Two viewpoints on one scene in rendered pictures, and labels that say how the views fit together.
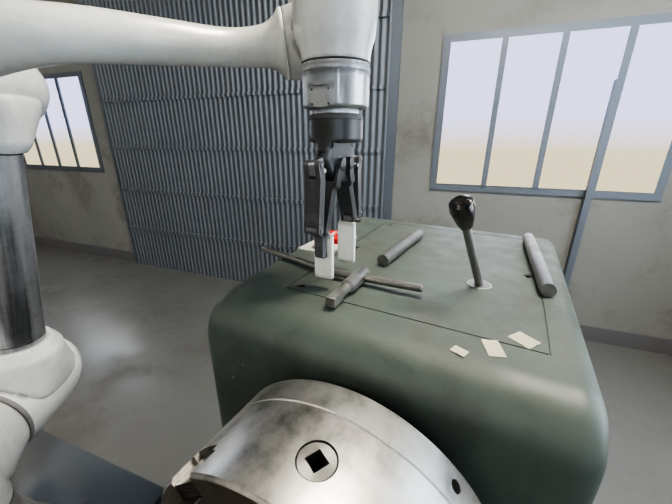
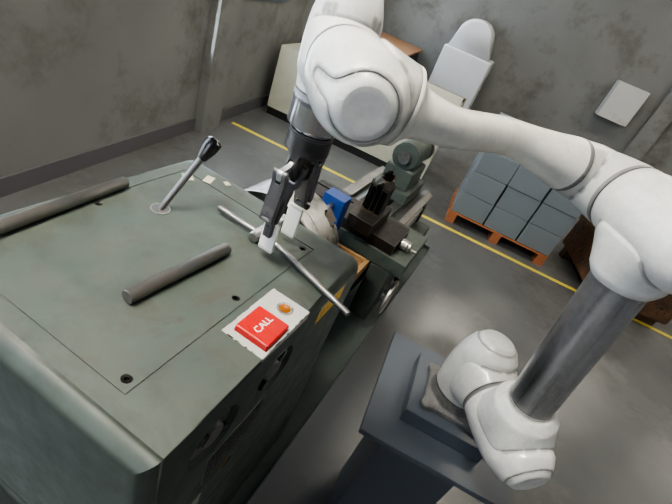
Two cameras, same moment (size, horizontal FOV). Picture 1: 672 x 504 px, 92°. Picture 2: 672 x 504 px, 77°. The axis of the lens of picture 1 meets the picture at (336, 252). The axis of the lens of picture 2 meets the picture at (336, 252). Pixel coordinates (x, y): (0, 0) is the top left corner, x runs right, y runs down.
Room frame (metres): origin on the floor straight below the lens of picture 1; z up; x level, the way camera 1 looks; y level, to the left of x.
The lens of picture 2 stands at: (1.15, -0.04, 1.74)
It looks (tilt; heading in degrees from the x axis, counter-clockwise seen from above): 34 degrees down; 167
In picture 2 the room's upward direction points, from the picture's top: 23 degrees clockwise
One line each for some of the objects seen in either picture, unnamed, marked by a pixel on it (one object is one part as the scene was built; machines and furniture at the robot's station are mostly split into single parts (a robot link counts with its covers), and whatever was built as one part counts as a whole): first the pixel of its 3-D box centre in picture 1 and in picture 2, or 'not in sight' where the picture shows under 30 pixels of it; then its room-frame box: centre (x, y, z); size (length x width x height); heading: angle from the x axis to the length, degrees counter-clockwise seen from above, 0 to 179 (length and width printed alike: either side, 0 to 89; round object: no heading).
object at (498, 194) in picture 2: not in sight; (520, 188); (-2.63, 2.29, 0.51); 1.02 x 0.68 x 1.02; 69
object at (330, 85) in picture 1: (335, 90); (317, 113); (0.48, 0.00, 1.53); 0.09 x 0.09 x 0.06
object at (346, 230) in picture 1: (346, 241); (269, 234); (0.51, -0.02, 1.31); 0.03 x 0.01 x 0.07; 62
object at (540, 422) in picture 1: (409, 350); (171, 326); (0.55, -0.15, 1.06); 0.59 x 0.48 x 0.39; 152
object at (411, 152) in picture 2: not in sight; (407, 164); (-0.87, 0.59, 1.01); 0.30 x 0.20 x 0.29; 152
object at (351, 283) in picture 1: (348, 286); (269, 227); (0.43, -0.02, 1.27); 0.12 x 0.02 x 0.02; 152
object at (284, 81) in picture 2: not in sight; (372, 105); (-4.22, 0.88, 0.38); 2.01 x 1.63 x 0.76; 70
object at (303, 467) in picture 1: (316, 473); not in sight; (0.18, 0.02, 1.22); 0.03 x 0.03 x 0.03
